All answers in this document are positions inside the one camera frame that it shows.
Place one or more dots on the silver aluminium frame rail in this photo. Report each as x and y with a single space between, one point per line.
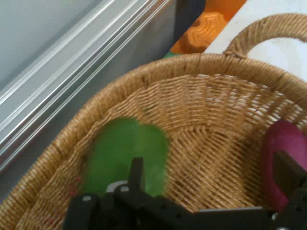
72 67

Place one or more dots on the magenta toy vegetable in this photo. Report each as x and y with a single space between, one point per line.
280 136

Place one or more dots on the orange flower-shaped plastic toy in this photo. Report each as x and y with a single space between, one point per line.
201 33

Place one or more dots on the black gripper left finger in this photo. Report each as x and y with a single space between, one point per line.
136 210

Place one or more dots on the green bell pepper toy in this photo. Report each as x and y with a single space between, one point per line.
120 148

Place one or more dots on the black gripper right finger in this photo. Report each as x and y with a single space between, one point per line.
296 189

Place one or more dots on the smooth orange plastic piece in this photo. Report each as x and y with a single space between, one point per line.
225 8

